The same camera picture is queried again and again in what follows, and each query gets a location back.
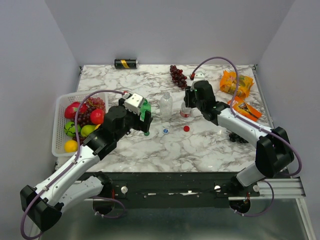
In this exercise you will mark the basket grapes upper bunch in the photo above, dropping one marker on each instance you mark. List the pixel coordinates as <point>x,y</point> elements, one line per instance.
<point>91,104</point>

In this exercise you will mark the green pear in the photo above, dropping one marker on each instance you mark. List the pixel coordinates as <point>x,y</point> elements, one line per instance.
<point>87,129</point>

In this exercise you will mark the red dragon fruit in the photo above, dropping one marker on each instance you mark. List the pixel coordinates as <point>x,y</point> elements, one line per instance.
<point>70,111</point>

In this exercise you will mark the black gold battery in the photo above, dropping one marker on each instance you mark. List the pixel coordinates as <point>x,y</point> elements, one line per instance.
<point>126,63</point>

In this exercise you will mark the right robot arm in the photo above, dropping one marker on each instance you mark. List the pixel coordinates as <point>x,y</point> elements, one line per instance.
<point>272,145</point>

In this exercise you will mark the basket grapes bunch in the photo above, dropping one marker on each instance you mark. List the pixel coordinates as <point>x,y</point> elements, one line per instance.
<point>91,104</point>
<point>81,139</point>

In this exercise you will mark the dark grapes on table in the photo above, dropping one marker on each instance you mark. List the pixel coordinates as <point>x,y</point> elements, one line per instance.
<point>177,77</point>

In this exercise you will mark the orange snack bag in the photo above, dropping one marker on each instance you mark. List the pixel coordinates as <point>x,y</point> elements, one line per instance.
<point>228,84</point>

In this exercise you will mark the green watermelon toy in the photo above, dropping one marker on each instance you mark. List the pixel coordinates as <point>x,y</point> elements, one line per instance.
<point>70,129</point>

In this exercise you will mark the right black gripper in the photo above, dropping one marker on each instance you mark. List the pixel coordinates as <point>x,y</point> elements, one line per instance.
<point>188,94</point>

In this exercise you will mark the black mounting rail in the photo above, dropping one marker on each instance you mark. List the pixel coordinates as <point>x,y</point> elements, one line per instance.
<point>168,190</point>

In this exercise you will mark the orange razor package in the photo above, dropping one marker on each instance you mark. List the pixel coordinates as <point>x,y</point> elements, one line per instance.
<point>246,110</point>

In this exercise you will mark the red apple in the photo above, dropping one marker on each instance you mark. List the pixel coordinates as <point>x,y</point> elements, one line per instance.
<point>97,116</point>

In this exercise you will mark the small dark grapes bunch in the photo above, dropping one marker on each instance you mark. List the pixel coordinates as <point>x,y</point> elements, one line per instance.
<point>233,137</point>

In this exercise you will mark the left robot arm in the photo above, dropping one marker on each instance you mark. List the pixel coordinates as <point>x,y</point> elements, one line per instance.
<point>45,203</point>

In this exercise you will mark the clear bottle blue cap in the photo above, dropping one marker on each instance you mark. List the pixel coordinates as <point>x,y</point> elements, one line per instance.
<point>166,106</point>

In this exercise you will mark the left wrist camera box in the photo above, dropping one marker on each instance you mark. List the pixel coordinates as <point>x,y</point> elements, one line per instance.
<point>133,102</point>

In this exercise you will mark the clear bottle red cap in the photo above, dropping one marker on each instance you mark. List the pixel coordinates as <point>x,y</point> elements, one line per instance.
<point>185,111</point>

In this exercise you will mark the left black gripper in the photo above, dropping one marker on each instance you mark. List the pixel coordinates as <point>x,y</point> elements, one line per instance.
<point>144,126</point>

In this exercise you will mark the white plastic basket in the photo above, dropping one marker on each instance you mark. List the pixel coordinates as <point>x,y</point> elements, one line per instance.
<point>59,138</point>

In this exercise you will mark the basket grapes lower bunch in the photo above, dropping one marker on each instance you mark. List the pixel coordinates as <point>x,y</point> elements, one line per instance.
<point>81,139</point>

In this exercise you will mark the green plastic bottle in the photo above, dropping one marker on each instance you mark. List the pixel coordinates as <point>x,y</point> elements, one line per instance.
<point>144,107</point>

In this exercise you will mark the orange fruit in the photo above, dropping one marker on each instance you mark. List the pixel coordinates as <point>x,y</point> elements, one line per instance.
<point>71,146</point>

